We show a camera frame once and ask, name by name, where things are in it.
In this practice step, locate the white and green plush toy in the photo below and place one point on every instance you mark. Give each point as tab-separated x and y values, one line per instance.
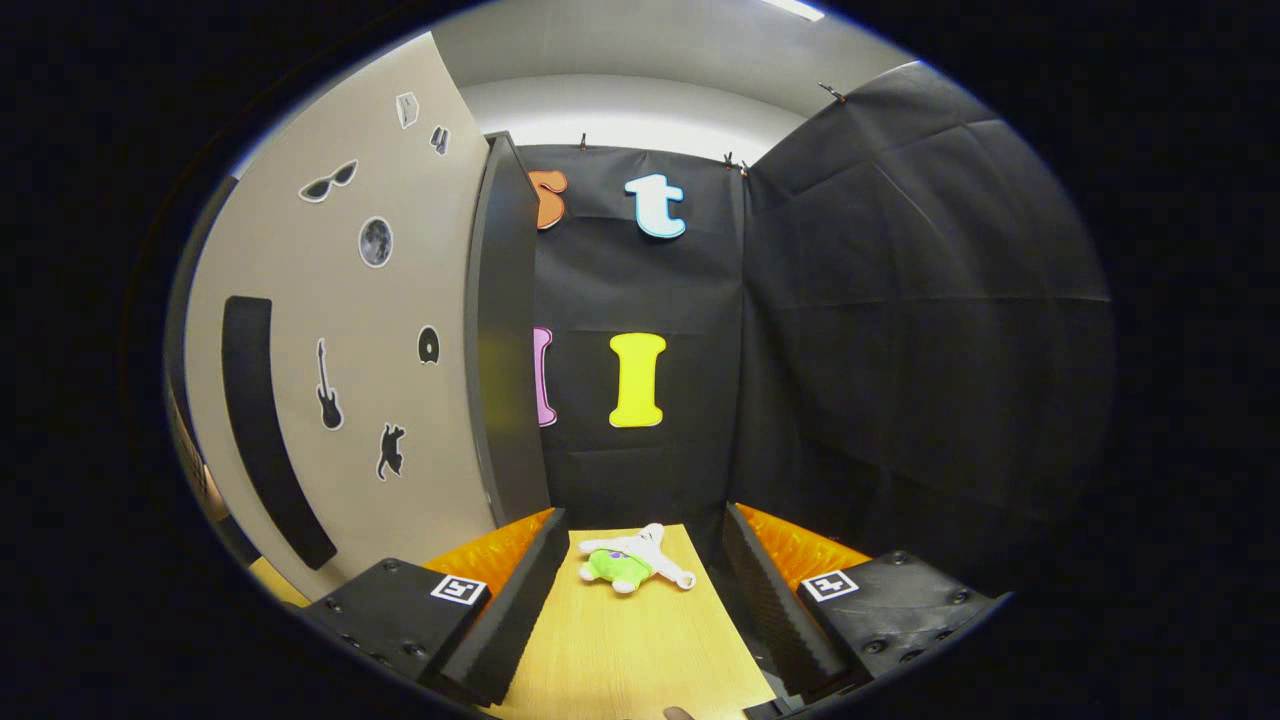
625	568

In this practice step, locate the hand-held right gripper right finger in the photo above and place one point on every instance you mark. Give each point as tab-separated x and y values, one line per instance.
775	610

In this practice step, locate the long ceiling light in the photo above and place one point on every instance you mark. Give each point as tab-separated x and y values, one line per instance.
795	9

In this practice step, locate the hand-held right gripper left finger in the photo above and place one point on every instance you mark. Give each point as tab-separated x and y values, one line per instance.
515	620

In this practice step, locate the black backdrop cloth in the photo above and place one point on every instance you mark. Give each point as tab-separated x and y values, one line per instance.
900	350

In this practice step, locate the beige cabinet door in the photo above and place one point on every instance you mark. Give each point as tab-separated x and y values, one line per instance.
400	300

